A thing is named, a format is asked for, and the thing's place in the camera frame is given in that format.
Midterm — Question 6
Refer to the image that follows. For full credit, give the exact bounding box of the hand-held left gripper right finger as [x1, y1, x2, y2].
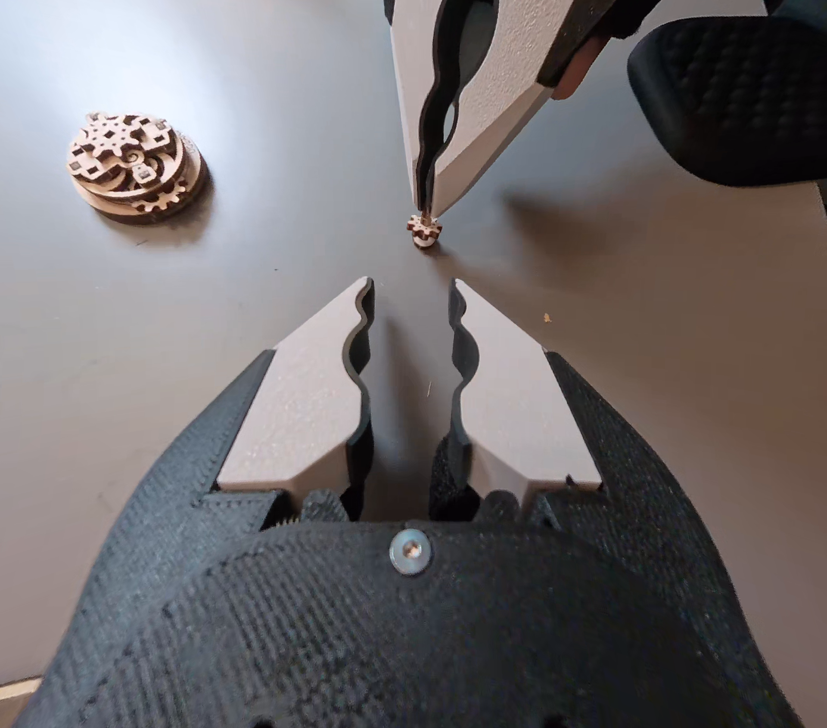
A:
[428, 278, 604, 521]

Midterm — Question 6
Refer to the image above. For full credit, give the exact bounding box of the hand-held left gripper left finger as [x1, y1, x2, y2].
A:
[216, 276, 376, 516]

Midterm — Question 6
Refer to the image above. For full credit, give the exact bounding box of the small wooden gear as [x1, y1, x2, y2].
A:
[406, 213, 443, 251]

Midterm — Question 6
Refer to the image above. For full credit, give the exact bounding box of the round wooden gear model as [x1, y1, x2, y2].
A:
[66, 111, 211, 225]

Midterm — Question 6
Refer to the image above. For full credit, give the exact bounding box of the grey desk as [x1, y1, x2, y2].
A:
[0, 0, 827, 728]

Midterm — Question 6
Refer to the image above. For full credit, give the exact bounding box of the person's right hand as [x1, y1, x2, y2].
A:
[551, 39, 600, 100]

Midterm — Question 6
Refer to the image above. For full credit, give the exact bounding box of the black chair armrest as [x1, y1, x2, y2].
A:
[628, 16, 827, 186]

